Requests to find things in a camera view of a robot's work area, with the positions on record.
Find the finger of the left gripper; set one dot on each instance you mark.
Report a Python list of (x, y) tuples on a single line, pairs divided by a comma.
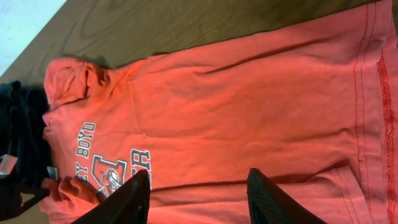
[(30, 196)]

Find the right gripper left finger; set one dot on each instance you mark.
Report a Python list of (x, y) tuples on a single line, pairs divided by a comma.
[(129, 204)]

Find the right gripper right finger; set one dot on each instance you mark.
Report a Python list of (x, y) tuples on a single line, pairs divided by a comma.
[(269, 204)]

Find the orange-red soccer t-shirt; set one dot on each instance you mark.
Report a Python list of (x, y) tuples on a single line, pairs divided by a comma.
[(312, 106)]

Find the navy blue folded garment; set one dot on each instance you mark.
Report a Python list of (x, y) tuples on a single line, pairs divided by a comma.
[(22, 128)]

